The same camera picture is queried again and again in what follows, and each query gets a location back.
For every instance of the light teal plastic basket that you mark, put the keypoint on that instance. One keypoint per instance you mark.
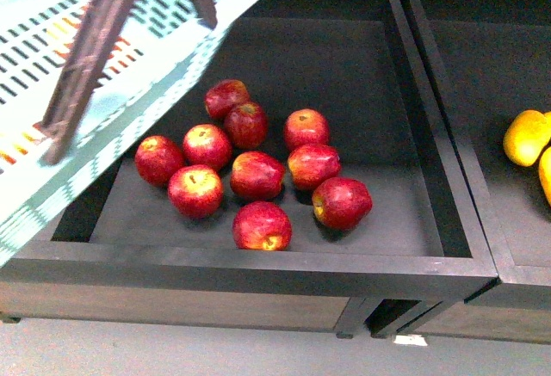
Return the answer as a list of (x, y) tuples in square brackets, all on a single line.
[(161, 53)]

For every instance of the black mango display bin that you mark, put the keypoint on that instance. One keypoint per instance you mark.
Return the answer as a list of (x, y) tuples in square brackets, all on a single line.
[(488, 61)]

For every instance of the yellow mango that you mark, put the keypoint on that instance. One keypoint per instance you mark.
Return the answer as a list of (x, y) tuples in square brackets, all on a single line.
[(544, 173), (526, 137)]

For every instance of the red apple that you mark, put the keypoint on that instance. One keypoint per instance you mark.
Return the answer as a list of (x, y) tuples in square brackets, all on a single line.
[(208, 145), (196, 191), (223, 96), (256, 176), (261, 225), (340, 203), (305, 126), (246, 125), (157, 159), (312, 164)]

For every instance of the black apple display bin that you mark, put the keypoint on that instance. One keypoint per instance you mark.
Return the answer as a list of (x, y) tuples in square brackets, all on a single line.
[(122, 253)]

